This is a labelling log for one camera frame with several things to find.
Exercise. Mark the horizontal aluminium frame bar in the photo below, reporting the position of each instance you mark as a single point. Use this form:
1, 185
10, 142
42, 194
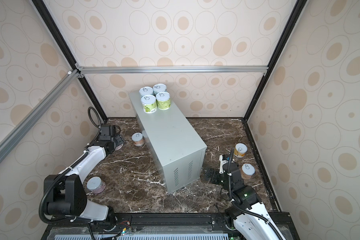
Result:
173, 70

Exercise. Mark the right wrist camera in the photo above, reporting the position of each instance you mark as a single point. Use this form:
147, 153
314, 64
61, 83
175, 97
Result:
224, 159

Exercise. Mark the pink label can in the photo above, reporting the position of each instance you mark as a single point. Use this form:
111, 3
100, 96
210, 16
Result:
119, 147
96, 185

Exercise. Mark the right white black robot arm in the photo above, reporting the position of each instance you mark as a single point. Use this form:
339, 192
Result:
248, 214

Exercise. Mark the grey metal cabinet box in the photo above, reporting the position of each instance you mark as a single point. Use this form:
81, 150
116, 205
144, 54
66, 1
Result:
177, 149

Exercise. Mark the yellow label can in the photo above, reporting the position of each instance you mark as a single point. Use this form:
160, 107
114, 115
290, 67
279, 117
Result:
240, 150

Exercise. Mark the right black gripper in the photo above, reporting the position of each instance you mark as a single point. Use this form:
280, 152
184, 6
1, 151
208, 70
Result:
215, 175

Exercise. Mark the left slanted aluminium bar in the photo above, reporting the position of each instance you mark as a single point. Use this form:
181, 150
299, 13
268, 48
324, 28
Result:
14, 137

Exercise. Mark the teal label can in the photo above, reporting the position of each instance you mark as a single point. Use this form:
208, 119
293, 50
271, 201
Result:
146, 91
159, 88

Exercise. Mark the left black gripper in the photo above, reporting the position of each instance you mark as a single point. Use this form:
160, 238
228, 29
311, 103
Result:
120, 139

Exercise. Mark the light green label can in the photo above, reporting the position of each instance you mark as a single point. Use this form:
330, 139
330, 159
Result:
149, 103

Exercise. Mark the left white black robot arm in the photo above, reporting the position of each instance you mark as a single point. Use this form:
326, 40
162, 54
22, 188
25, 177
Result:
64, 196

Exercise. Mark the orange label can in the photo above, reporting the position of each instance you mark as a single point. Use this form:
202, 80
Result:
138, 139

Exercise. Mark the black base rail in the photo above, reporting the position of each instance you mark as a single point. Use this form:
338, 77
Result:
148, 226

